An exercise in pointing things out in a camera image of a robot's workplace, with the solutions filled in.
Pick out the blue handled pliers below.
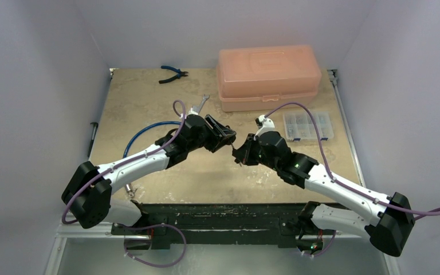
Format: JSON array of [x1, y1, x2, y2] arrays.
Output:
[[158, 65, 189, 85]]

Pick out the blue cable lock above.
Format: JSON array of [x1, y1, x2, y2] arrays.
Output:
[[123, 121, 180, 194]]

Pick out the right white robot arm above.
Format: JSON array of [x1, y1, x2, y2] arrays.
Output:
[[232, 131, 415, 257]]

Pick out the silver open end wrench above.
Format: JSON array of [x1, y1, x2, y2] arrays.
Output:
[[196, 94, 210, 110]]

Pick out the black head padlock keys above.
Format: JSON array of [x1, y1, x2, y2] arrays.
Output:
[[231, 143, 242, 167]]

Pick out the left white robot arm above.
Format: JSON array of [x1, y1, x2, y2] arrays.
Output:
[[61, 115, 236, 234]]

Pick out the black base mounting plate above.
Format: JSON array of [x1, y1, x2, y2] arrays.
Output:
[[109, 203, 342, 252]]

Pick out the pink translucent plastic toolbox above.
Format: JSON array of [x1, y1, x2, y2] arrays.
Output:
[[217, 45, 322, 112]]

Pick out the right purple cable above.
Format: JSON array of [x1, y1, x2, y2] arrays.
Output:
[[264, 102, 440, 222]]

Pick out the black handle tool at edge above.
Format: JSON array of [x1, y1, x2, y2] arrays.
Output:
[[87, 122, 99, 158]]

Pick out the clear plastic screw organizer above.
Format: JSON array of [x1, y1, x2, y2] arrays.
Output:
[[283, 111, 334, 142]]

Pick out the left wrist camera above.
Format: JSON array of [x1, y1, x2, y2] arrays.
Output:
[[188, 105, 201, 115]]

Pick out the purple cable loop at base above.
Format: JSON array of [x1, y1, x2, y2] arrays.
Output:
[[123, 222, 189, 269]]

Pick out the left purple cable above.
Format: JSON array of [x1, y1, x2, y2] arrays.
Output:
[[61, 100, 187, 225]]

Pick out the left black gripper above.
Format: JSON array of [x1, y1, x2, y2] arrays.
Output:
[[187, 115, 234, 152]]

